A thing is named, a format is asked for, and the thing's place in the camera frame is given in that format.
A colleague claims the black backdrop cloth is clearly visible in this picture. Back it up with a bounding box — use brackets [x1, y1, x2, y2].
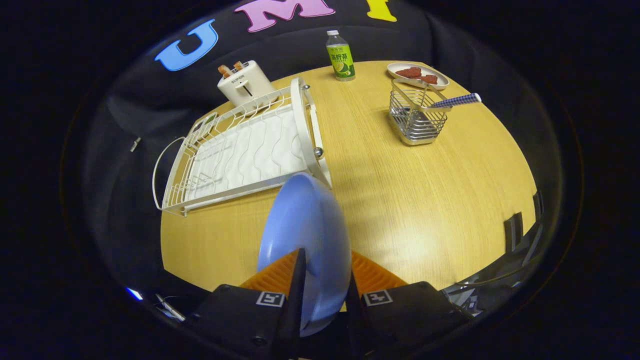
[65, 0, 551, 296]

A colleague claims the white sectioned spice dish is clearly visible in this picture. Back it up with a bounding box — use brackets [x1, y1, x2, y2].
[192, 112, 219, 136]

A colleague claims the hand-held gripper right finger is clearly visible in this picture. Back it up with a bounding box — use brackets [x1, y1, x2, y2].
[344, 250, 474, 359]

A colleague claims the white toaster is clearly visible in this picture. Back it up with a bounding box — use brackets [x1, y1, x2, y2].
[217, 60, 277, 109]

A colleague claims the green label drink bottle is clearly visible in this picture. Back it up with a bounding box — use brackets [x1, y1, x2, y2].
[326, 30, 356, 82]

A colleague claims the checked handle metal spoon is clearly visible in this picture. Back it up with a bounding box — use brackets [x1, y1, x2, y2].
[426, 93, 483, 110]

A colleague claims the metal wire basket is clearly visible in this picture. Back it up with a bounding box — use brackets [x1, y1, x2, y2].
[389, 78, 451, 146]

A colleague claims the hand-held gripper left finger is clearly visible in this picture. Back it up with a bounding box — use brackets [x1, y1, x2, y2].
[183, 248, 307, 360]

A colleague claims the black equipment frame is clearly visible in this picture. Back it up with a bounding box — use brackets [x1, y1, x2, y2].
[503, 190, 544, 252]

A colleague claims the small white oval plate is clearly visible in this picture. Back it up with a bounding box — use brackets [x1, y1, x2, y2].
[387, 62, 450, 91]

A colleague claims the blue round plate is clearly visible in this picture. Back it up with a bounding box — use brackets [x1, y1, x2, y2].
[257, 172, 352, 337]

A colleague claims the white wire dish rack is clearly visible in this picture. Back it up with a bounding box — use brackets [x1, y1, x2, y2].
[152, 76, 333, 217]

